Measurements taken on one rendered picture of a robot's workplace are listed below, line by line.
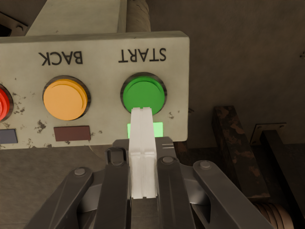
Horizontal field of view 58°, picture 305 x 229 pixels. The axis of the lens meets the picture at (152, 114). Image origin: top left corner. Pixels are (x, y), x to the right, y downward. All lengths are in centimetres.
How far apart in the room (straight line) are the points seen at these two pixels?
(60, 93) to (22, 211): 157
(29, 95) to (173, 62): 14
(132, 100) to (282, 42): 83
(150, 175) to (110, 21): 22
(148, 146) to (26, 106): 17
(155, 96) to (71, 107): 8
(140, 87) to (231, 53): 76
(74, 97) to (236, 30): 75
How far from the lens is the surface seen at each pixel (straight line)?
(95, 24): 33
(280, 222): 86
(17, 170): 148
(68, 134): 29
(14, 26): 96
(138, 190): 16
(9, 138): 32
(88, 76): 27
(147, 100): 26
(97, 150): 46
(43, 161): 139
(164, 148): 17
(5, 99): 29
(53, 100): 27
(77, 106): 27
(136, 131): 17
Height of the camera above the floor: 81
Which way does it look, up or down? 47 degrees down
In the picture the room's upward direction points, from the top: 176 degrees clockwise
